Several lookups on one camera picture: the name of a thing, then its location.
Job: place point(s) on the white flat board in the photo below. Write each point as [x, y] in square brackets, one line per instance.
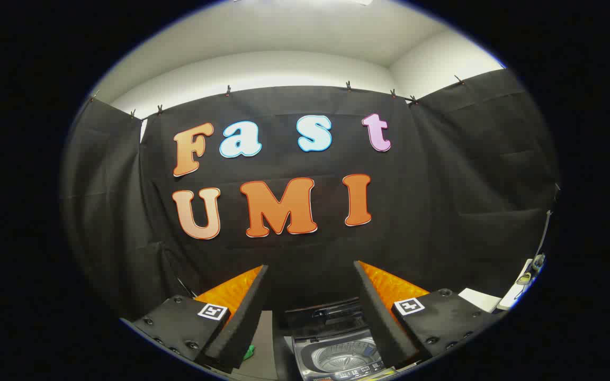
[480, 299]

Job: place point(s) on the white narrow panel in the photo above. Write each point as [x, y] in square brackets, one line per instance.
[514, 293]

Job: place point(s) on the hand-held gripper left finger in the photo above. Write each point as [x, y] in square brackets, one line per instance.
[241, 323]

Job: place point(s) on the row of black clips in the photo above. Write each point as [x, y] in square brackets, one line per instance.
[227, 91]

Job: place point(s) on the dark transparent washing machine lid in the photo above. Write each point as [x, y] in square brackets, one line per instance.
[321, 315]

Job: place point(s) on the black backdrop cloth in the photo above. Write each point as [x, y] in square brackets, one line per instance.
[432, 174]

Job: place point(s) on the grey washing machine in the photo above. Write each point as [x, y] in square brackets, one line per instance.
[337, 361]

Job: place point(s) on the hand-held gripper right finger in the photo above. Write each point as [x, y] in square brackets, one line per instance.
[379, 317]

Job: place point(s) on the green polo shirt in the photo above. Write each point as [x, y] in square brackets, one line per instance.
[250, 352]

